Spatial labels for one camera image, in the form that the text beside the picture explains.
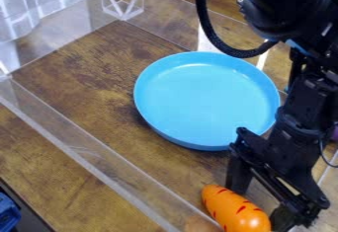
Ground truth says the clear acrylic enclosure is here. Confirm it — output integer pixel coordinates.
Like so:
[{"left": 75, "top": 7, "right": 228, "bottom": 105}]
[{"left": 0, "top": 0, "right": 290, "bottom": 232}]

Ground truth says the blue object at corner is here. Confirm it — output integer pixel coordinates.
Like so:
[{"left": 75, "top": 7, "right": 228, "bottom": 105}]
[{"left": 0, "top": 193, "right": 21, "bottom": 232}]

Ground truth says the orange toy carrot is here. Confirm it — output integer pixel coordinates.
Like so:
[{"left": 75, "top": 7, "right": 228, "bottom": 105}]
[{"left": 202, "top": 185, "right": 272, "bottom": 232}]

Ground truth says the blue round plate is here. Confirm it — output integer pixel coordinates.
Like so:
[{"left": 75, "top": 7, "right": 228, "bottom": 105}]
[{"left": 133, "top": 51, "right": 280, "bottom": 151}]

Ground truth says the black braided cable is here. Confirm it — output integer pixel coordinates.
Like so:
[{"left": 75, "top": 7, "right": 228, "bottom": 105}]
[{"left": 194, "top": 0, "right": 279, "bottom": 59}]

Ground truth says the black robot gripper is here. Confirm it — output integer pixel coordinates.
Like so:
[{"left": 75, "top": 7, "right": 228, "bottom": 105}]
[{"left": 226, "top": 107, "right": 330, "bottom": 232}]

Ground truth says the purple toy eggplant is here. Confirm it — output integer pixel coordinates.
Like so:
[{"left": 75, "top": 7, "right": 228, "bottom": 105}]
[{"left": 330, "top": 125, "right": 338, "bottom": 142}]

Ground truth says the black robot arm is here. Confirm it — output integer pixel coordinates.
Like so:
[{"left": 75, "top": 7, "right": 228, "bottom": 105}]
[{"left": 226, "top": 0, "right": 338, "bottom": 232}]

